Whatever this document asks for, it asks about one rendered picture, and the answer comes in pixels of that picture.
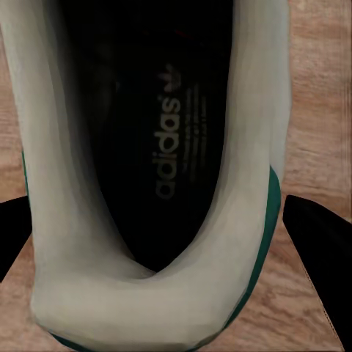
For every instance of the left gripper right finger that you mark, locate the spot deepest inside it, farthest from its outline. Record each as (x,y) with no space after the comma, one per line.
(323,241)

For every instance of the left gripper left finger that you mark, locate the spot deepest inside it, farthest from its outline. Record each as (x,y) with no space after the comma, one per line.
(15,226)

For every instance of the gym shoe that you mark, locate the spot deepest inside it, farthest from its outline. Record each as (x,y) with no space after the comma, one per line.
(154,140)

